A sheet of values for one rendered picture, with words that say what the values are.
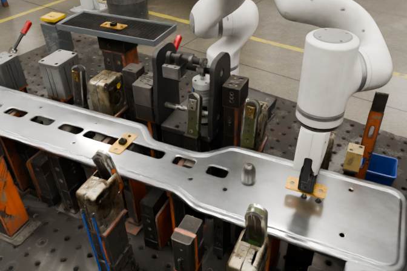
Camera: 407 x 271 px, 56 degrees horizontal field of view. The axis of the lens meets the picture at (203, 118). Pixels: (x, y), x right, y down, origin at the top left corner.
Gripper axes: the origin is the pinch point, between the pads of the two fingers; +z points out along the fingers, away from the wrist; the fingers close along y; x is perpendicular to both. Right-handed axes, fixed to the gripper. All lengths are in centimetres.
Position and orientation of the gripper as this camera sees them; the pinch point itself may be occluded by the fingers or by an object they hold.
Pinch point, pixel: (307, 179)
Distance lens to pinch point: 83.5
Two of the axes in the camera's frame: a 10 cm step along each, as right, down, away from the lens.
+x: 9.1, 2.2, -3.6
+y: -4.2, 5.3, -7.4
